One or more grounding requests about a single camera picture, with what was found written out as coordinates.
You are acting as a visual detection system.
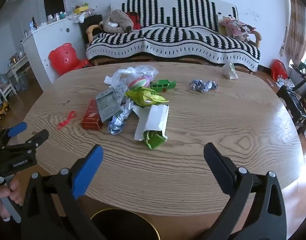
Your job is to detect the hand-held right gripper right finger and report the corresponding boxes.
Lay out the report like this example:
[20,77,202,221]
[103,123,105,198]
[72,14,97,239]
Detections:
[203,142,287,240]

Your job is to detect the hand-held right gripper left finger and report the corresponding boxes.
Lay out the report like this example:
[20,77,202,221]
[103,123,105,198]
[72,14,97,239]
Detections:
[21,144,111,240]

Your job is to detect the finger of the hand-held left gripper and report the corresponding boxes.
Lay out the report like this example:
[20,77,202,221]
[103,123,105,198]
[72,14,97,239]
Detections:
[6,129,49,153]
[0,122,28,144]

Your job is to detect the black bin with gold rim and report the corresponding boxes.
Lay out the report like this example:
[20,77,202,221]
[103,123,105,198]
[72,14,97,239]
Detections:
[90,209,160,240]

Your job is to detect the silver pill blister pack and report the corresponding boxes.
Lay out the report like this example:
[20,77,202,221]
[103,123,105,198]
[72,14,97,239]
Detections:
[96,88,123,123]

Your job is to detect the yellow-green snack bag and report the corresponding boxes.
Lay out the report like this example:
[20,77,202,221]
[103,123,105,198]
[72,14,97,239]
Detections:
[125,86,169,108]

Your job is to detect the person's left hand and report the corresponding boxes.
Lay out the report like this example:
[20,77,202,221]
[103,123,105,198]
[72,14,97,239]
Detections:
[0,179,24,220]

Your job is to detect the yellow toy truck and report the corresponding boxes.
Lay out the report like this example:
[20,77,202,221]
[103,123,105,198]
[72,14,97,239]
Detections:
[0,102,10,120]

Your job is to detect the red plastic strip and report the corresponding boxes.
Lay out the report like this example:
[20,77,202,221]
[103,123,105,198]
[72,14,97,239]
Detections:
[56,110,77,130]

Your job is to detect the small white chair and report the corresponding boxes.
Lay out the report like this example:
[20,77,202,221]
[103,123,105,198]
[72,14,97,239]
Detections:
[0,74,17,102]

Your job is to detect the oval wooden table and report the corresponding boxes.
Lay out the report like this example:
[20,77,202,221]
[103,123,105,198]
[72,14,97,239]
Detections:
[22,62,305,217]

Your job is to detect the crumpled blue-white paper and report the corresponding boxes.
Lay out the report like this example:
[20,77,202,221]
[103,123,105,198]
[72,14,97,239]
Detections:
[108,99,136,135]

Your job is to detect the red cardboard box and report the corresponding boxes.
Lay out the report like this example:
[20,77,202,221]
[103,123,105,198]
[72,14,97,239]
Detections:
[80,99,104,131]

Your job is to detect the white desk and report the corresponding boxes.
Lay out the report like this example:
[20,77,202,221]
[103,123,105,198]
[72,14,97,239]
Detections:
[4,55,31,80]

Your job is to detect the crumpled green wrapper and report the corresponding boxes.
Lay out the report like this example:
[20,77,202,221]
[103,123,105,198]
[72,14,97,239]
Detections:
[143,129,168,150]

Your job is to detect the white paper envelope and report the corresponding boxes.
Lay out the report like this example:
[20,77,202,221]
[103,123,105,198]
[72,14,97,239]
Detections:
[134,104,170,141]

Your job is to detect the red bear-shaped chair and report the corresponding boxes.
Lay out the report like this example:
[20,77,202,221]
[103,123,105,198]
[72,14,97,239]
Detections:
[48,43,92,76]

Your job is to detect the crumpled blue-white wrapper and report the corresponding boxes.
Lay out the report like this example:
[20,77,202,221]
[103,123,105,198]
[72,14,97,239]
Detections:
[189,79,218,92]

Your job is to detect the white cabinet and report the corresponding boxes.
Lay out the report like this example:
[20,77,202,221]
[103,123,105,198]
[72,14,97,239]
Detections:
[21,17,87,83]

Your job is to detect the black chair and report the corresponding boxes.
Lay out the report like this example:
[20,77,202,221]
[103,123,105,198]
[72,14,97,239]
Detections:
[277,66,306,134]

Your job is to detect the green toy train car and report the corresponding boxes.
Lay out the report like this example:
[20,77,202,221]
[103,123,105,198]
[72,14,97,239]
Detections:
[150,79,177,92]

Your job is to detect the pink round toy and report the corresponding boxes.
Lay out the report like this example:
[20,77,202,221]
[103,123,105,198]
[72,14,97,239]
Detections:
[129,76,152,90]

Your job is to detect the red plastic bag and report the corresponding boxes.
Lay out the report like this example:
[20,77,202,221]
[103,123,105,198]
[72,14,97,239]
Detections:
[271,59,288,80]

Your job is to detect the wooden sofa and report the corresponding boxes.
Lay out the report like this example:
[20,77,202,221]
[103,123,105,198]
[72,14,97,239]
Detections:
[86,24,262,75]

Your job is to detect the group of small bottles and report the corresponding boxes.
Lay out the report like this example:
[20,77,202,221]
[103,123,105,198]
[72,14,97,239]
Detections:
[46,11,67,23]

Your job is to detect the black bag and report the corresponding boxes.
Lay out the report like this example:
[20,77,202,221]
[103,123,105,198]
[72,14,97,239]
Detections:
[79,15,103,45]

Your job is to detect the yellow box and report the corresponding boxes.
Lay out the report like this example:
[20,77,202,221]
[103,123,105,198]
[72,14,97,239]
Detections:
[73,4,89,14]

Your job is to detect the brown plush toy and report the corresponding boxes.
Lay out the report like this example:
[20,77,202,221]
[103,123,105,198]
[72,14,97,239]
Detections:
[99,9,134,34]

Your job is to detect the pink printed cushion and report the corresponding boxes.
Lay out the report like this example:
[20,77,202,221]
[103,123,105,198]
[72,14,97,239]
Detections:
[219,15,257,42]

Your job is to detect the red cushion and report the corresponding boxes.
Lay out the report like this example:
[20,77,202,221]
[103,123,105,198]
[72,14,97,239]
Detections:
[125,12,141,30]

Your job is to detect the patterned curtain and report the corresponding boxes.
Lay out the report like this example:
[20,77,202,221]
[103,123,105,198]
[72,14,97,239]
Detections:
[284,0,306,67]

